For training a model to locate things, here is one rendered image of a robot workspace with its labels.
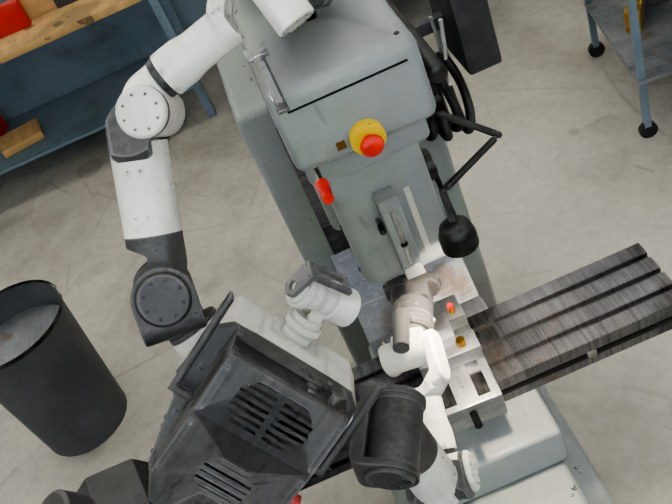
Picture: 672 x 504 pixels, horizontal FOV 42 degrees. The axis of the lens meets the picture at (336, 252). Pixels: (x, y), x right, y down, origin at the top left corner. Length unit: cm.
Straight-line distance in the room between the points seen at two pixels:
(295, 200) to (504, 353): 64
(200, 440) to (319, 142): 51
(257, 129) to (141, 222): 79
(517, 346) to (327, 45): 99
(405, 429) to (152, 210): 53
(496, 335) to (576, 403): 103
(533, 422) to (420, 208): 64
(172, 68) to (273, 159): 84
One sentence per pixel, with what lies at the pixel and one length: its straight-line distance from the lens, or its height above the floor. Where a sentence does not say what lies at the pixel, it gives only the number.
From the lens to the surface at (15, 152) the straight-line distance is 577.
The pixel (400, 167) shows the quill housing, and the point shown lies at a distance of 168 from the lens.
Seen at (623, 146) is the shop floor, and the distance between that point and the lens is 416.
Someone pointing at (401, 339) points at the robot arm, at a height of 131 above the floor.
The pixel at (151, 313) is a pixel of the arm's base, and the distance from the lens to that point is 133.
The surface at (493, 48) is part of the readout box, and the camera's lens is 198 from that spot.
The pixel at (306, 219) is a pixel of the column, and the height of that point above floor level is 122.
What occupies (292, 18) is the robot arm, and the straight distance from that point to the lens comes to 132.
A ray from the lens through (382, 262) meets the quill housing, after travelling 180.
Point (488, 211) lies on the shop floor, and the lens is 398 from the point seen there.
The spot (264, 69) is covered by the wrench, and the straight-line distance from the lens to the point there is 147.
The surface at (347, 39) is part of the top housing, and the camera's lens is 148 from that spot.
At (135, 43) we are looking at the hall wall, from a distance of 612.
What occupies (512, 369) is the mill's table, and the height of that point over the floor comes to 92.
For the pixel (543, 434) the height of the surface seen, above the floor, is 84.
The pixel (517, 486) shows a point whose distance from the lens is 219.
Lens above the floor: 255
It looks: 39 degrees down
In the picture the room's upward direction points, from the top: 25 degrees counter-clockwise
